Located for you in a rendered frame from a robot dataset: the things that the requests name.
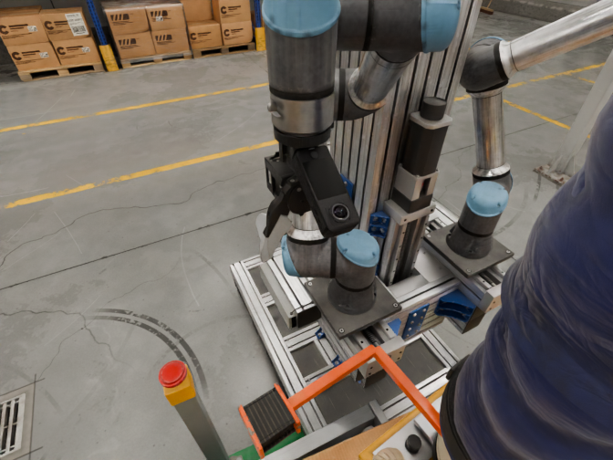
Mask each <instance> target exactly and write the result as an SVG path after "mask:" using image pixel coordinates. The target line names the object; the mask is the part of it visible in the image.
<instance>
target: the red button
mask: <svg viewBox="0 0 613 460"><path fill-rule="evenodd" d="M186 376H187V368H186V366H185V364H184V363H183V362H182V361H169V362H167V363H166V364H165V365H164V366H163V367H162V368H161V370H160V372H159V382H160V383H161V385H162V386H163V387H165V388H174V387H176V386H178V385H180V384H181V383H182V382H183V381H184V380H185V378H186Z"/></svg>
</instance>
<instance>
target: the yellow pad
mask: <svg viewBox="0 0 613 460"><path fill-rule="evenodd" d="M447 383H448V382H446V383H445V384H444V385H443V386H442V387H441V388H440V389H439V390H437V391H436V392H435V393H434V394H432V395H431V396H430V397H429V398H427V400H428V401H429V402H430V403H431V404H434V403H435V402H436V401H438V400H439V399H440V398H442V394H443V392H444V389H445V386H446V385H447ZM420 414H421V412H420V411H419V410H418V409H417V407H416V408H415V409H413V410H412V411H411V412H410V413H408V414H407V415H406V416H404V417H403V418H402V419H401V420H400V421H398V422H397V423H396V424H394V425H393V426H392V427H391V428H390V429H389V430H388V431H387V432H385V433H384V434H383V435H381V436H380V437H379V438H378V439H376V440H375V441H374V442H373V443H372V444H370V445H369V446H368V447H366V448H365V449H364V450H363V451H361V452H360V453H359V455H358V459H359V460H372V458H373V455H376V454H377V452H379V450H381V449H383V448H386V447H392V448H398V449H399V450H400V451H401V452H402V454H403V455H404V459H405V460H432V444H431V442H430V441H429V440H428V439H427V437H426V436H425V435H424V434H423V433H422V431H421V430H420V429H419V427H418V426H417V425H416V424H415V423H414V422H413V421H414V419H415V418H416V417H418V416H419V415H420Z"/></svg>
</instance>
